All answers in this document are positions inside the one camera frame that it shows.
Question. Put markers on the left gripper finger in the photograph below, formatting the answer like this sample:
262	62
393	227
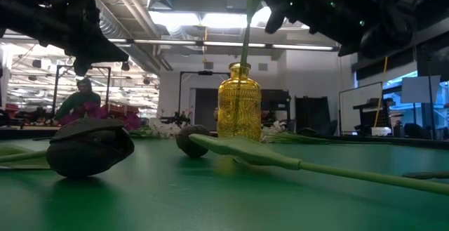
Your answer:
82	66
107	50

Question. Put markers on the dark purple tulip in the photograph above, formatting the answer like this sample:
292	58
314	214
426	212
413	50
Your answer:
87	150
191	145

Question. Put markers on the white blossom spray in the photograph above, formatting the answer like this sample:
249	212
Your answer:
277	127
165	129

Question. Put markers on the yellow glass vase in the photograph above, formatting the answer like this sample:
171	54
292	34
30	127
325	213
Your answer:
242	118

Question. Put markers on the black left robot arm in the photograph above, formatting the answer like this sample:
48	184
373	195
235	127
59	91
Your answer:
21	13

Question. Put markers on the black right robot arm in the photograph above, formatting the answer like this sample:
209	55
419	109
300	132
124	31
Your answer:
389	24

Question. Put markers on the small black robot arm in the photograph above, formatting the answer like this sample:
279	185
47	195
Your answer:
177	119

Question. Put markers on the person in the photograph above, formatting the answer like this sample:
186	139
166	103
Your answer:
79	101

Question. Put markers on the black cabinet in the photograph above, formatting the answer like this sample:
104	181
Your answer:
312	115

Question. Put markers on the white sign panel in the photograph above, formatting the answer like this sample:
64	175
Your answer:
421	88

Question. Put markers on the green table mat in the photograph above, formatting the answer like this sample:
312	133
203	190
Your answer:
224	206

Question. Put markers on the corrugated silver ceiling duct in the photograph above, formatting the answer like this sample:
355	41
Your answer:
108	24

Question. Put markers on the black gantry frame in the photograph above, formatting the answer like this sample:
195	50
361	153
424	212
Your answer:
205	72
108	83

